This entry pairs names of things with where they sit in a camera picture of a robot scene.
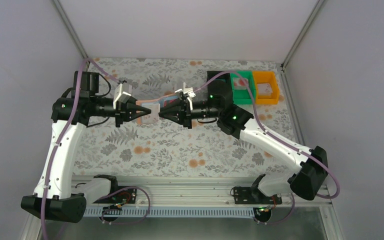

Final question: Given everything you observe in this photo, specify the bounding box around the orange leather card holder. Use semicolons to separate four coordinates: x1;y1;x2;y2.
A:
136;93;178;125

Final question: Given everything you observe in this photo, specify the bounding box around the red credit card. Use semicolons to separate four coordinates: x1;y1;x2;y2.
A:
162;95;178;107

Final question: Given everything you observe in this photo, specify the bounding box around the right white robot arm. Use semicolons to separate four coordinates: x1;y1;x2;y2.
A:
159;70;328;201

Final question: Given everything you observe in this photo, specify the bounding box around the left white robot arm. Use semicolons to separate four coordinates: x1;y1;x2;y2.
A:
20;71;152;223

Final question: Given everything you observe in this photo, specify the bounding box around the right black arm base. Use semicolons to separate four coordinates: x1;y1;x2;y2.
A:
229;174;283;224

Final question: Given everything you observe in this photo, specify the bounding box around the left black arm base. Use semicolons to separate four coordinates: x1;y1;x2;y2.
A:
93;174;137;223

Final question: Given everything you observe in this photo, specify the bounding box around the white red card in green bin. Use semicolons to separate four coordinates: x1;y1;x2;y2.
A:
232;77;248;90

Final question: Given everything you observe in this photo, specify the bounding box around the white card in orange bin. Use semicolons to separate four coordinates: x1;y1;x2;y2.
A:
256;83;273;96

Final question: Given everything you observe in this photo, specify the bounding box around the floral table mat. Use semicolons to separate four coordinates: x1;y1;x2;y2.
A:
73;57;288;177

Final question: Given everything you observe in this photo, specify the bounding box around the black plastic bin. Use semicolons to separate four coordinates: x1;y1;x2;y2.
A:
206;70;233;98

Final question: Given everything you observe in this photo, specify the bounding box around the green plastic bin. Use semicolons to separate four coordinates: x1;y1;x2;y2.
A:
229;70;256;105

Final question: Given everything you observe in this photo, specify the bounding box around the orange plastic bin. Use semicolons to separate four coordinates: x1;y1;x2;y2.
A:
252;71;280;105

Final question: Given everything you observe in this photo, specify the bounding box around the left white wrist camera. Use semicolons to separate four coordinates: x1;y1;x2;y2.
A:
112;81;133;110

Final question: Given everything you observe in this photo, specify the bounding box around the aluminium mounting rail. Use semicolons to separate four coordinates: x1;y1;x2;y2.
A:
69;175;332;207

